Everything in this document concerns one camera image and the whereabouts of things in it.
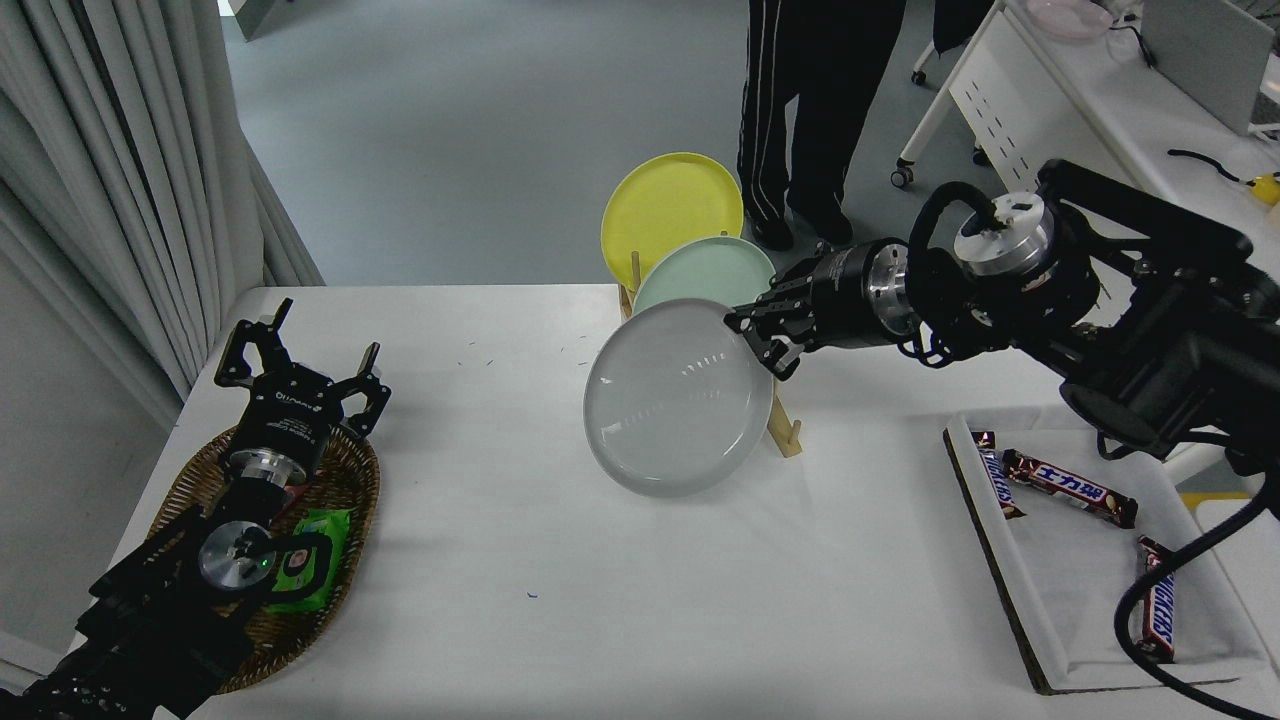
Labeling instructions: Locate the person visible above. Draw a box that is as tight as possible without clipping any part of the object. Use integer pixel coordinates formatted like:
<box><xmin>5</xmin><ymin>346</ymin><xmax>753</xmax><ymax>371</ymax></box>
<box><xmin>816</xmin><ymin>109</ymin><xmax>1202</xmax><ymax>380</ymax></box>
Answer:
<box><xmin>737</xmin><ymin>0</ymin><xmax>908</xmax><ymax>251</ymax></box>

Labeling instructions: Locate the grey plate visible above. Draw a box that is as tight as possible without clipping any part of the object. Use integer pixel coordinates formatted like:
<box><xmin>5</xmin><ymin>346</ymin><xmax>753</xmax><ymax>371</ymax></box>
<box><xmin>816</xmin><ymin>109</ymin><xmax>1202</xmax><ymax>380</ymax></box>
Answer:
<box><xmin>583</xmin><ymin>298</ymin><xmax>776</xmax><ymax>499</ymax></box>

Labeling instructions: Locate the small Snickers bar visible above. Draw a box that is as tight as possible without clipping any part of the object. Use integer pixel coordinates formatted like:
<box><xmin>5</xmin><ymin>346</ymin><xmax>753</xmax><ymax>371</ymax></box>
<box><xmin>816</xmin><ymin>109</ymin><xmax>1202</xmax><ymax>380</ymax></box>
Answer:
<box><xmin>972</xmin><ymin>431</ymin><xmax>1027</xmax><ymax>520</ymax></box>

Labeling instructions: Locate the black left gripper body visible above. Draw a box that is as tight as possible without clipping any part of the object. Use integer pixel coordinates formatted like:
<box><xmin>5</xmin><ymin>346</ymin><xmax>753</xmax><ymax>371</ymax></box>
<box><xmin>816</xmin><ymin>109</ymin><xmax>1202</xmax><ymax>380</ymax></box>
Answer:
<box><xmin>232</xmin><ymin>364</ymin><xmax>348</xmax><ymax>471</ymax></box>

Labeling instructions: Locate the green wet wipes pack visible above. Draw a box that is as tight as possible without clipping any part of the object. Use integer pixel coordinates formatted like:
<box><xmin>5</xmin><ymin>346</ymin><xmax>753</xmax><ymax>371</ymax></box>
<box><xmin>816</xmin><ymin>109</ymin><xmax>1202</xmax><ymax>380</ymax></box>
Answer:
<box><xmin>262</xmin><ymin>507</ymin><xmax>353</xmax><ymax>614</ymax></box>

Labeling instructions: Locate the grey curtain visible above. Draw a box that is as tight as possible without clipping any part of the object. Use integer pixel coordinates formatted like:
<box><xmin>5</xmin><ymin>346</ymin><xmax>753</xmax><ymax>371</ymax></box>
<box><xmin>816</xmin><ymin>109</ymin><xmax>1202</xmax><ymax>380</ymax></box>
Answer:
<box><xmin>0</xmin><ymin>0</ymin><xmax>326</xmax><ymax>401</ymax></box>

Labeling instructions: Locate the pink plate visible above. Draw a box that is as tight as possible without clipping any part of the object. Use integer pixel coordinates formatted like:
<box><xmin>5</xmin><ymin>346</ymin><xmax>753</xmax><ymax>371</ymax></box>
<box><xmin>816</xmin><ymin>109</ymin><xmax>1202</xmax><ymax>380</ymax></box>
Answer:
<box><xmin>1028</xmin><ymin>0</ymin><xmax>1114</xmax><ymax>41</ymax></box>

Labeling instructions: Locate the white cardboard tray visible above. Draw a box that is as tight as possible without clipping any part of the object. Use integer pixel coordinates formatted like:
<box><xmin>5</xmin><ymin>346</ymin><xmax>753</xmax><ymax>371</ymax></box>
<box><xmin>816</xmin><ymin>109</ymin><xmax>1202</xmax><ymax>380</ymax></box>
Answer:
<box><xmin>943</xmin><ymin>412</ymin><xmax>1271</xmax><ymax>695</ymax></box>

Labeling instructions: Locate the black cable with yellow plug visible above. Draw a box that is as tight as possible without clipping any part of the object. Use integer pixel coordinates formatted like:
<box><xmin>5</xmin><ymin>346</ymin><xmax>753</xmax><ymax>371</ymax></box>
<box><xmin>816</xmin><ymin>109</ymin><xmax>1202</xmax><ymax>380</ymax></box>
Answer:
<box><xmin>1167</xmin><ymin>148</ymin><xmax>1256</xmax><ymax>186</ymax></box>

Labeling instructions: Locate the small white table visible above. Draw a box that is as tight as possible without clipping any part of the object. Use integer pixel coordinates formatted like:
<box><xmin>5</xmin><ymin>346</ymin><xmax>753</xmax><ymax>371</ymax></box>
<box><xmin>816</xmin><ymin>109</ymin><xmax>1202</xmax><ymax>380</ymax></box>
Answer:
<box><xmin>1195</xmin><ymin>498</ymin><xmax>1280</xmax><ymax>641</ymax></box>

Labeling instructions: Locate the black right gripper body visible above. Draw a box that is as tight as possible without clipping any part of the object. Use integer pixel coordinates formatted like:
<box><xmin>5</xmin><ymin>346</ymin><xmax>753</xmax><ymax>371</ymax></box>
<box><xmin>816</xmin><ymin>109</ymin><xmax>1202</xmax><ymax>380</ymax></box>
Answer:
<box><xmin>800</xmin><ymin>240</ymin><xmax>883</xmax><ymax>349</ymax></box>

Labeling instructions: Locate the large Snickers bar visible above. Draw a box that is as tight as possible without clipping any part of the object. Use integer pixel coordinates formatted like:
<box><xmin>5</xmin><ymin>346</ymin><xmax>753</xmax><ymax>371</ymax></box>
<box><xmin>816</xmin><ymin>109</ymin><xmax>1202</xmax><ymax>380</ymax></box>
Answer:
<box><xmin>1135</xmin><ymin>536</ymin><xmax>1181</xmax><ymax>664</ymax></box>

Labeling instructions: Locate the yellow plate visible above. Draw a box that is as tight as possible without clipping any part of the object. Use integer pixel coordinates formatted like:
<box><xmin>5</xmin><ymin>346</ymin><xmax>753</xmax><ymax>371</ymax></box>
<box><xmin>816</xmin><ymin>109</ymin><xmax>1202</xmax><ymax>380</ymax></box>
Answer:
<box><xmin>600</xmin><ymin>152</ymin><xmax>745</xmax><ymax>291</ymax></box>

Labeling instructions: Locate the thin black cable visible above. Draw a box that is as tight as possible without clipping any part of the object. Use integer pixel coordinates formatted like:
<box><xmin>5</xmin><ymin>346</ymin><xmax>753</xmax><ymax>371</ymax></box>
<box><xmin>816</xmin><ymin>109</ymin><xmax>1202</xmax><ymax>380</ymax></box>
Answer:
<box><xmin>1108</xmin><ymin>25</ymin><xmax>1158</xmax><ymax>71</ymax></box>

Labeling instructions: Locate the brown wicker basket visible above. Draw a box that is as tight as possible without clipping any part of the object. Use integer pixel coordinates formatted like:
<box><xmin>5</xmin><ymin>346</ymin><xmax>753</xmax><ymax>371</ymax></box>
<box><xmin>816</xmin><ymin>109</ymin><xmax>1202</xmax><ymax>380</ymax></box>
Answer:
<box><xmin>148</xmin><ymin>420</ymin><xmax>382</xmax><ymax>695</ymax></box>

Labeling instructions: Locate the snack bar with Chinese print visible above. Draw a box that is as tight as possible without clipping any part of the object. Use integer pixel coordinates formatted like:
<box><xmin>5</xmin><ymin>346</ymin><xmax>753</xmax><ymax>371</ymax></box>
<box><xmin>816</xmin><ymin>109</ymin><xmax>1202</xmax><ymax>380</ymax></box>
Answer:
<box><xmin>1002</xmin><ymin>449</ymin><xmax>1139</xmax><ymax>529</ymax></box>

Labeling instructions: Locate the wooden plate rack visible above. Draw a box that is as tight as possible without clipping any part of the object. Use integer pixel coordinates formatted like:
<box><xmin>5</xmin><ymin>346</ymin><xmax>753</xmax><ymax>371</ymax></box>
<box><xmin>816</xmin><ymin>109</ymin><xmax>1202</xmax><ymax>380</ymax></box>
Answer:
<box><xmin>617</xmin><ymin>248</ymin><xmax>804</xmax><ymax>459</ymax></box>

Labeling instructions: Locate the white perforated desk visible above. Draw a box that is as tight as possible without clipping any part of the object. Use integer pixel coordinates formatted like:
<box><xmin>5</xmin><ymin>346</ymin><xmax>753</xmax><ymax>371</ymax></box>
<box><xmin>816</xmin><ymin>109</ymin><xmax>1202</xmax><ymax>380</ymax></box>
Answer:
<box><xmin>890</xmin><ymin>0</ymin><xmax>1280</xmax><ymax>486</ymax></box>

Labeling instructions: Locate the grey laptop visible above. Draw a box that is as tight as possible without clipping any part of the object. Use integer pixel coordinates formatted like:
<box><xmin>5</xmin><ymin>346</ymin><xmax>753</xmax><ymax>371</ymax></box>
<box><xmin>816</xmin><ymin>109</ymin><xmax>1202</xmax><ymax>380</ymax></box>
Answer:
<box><xmin>1140</xmin><ymin>0</ymin><xmax>1280</xmax><ymax>137</ymax></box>

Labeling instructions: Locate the pale green plate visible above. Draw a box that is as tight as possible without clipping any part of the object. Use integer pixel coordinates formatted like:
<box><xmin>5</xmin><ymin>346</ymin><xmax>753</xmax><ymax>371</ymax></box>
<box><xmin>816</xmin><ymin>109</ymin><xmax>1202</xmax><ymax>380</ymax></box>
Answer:
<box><xmin>632</xmin><ymin>236</ymin><xmax>778</xmax><ymax>316</ymax></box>

